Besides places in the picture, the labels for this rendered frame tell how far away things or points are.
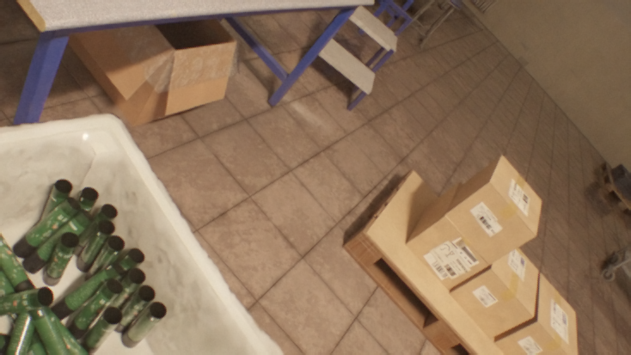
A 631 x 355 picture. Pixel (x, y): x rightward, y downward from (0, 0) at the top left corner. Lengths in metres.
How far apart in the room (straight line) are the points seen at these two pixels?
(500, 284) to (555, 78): 7.93
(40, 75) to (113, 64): 0.72
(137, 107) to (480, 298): 1.69
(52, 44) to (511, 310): 2.01
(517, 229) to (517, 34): 7.95
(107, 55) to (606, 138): 9.36
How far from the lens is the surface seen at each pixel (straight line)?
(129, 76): 1.73
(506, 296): 2.24
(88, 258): 0.93
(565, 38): 9.80
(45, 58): 1.05
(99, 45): 1.82
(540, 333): 2.34
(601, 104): 10.00
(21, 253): 0.95
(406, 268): 2.12
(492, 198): 2.03
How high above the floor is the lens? 1.30
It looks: 35 degrees down
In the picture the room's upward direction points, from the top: 46 degrees clockwise
